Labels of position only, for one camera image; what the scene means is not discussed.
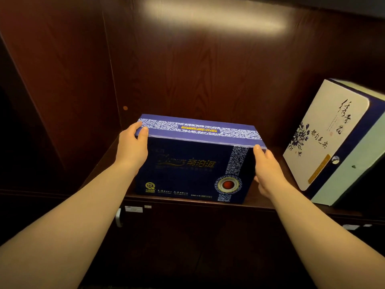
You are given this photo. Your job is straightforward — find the person's left hand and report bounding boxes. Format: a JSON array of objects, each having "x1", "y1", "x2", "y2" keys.
[{"x1": 115, "y1": 121, "x2": 149, "y2": 173}]

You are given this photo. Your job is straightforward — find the person's right hand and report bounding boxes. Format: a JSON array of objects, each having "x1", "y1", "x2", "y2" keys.
[{"x1": 253, "y1": 144, "x2": 290, "y2": 199}]

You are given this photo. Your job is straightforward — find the dark blue patterned gift box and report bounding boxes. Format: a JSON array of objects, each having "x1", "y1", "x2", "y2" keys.
[{"x1": 134, "y1": 114, "x2": 267, "y2": 204}]

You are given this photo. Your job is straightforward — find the person's right forearm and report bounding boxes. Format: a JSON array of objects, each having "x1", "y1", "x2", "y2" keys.
[{"x1": 269, "y1": 185, "x2": 385, "y2": 289}]

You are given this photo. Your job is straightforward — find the person's left forearm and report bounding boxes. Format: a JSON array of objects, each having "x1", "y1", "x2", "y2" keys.
[{"x1": 0, "y1": 161, "x2": 137, "y2": 289}]

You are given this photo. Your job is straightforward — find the white floral gift box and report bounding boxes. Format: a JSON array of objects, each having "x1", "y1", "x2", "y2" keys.
[{"x1": 283, "y1": 78, "x2": 385, "y2": 206}]

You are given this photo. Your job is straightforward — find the dark wooden cabinet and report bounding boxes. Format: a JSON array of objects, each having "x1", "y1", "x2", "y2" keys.
[{"x1": 0, "y1": 0, "x2": 385, "y2": 289}]

